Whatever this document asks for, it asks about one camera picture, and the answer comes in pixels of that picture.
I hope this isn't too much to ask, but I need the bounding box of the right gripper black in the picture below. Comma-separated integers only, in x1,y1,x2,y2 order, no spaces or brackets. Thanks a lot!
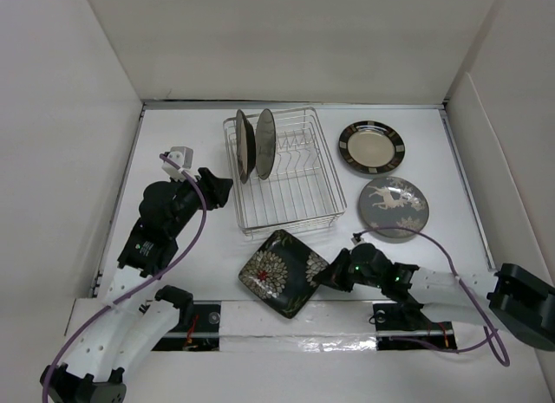
314,247,382,292

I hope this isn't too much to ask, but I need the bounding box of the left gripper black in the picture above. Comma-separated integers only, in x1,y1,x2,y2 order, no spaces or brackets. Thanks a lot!
168,167,231,237

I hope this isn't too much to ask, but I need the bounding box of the black square floral plate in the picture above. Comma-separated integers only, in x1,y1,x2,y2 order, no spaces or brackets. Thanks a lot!
238,230,329,319

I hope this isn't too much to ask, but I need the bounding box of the beige plate with brown rim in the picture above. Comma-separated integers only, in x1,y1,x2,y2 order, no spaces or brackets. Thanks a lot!
235,109,256,184

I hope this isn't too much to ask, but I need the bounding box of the cream plate with tree drawing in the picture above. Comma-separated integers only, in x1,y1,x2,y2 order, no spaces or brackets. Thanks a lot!
255,108,277,180

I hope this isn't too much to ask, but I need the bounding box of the grey plate with deer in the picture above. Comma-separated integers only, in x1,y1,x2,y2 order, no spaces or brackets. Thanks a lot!
357,177,430,238

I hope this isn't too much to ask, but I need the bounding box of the black rimmed checkered plate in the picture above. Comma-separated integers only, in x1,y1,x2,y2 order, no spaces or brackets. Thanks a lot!
338,120,406,175

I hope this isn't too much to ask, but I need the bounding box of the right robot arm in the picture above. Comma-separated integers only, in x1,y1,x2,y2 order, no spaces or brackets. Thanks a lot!
315,244,554,352

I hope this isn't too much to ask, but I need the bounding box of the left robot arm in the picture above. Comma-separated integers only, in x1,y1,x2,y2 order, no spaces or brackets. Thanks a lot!
40,167,233,402

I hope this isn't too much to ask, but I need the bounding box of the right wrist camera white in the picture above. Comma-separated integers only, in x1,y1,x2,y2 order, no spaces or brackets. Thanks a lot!
351,233,363,244

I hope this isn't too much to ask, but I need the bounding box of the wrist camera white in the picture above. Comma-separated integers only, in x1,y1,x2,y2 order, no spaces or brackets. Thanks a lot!
351,233,363,244
162,146,194,182

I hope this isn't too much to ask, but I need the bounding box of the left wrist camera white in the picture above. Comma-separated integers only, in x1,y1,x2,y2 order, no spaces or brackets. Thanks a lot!
162,146,194,182

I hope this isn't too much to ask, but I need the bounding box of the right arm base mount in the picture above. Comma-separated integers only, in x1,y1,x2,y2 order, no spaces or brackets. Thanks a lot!
369,302,458,351

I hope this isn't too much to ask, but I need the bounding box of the wire dish rack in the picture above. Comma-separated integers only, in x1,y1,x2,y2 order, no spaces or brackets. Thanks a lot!
223,107,347,236

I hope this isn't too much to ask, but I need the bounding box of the metal table edge rail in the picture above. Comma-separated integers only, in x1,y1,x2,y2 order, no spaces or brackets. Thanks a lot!
88,101,147,298

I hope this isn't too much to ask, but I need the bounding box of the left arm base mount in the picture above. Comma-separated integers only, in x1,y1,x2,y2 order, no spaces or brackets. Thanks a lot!
153,285,221,352

